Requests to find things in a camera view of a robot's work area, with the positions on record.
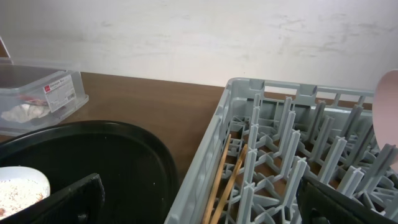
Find round black tray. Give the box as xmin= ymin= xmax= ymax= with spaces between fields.
xmin=1 ymin=121 xmax=179 ymax=223

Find red snack wrapper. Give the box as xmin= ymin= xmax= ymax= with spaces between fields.
xmin=17 ymin=95 xmax=49 ymax=107

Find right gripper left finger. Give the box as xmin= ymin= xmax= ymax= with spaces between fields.
xmin=1 ymin=173 xmax=105 ymax=224

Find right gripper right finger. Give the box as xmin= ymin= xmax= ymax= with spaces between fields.
xmin=296 ymin=177 xmax=395 ymax=224

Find rice and peanut leftovers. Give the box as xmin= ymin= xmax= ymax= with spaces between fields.
xmin=1 ymin=179 xmax=47 ymax=220

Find white tissue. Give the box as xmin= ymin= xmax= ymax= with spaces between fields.
xmin=1 ymin=104 xmax=50 ymax=123

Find grey plate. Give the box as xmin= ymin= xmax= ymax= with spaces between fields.
xmin=1 ymin=166 xmax=50 ymax=200

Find wooden chopstick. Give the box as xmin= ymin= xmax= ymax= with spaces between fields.
xmin=202 ymin=134 xmax=231 ymax=224
xmin=210 ymin=144 xmax=248 ymax=224

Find pink bowl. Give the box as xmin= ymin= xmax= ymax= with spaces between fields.
xmin=373 ymin=70 xmax=397 ymax=149

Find grey dishwasher rack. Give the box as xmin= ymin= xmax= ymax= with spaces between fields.
xmin=165 ymin=78 xmax=397 ymax=223

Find clear plastic bin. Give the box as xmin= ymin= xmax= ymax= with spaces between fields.
xmin=1 ymin=58 xmax=89 ymax=136

